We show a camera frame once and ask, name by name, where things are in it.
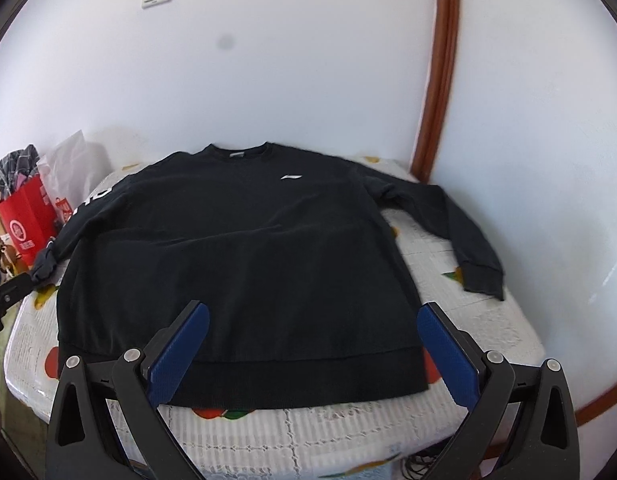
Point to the black sweatshirt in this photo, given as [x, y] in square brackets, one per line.
[310, 300]

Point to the white Miniso paper bag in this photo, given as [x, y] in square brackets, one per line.
[71, 171]

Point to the brown wooden door frame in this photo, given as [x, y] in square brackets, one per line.
[442, 66]

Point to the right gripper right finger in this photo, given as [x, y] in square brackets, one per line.
[542, 442]

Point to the red paper shopping bag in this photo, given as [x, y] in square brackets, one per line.
[29, 219]

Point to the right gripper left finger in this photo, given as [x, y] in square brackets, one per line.
[82, 440]

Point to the plaid grey cloth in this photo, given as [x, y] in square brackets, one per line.
[17, 168]

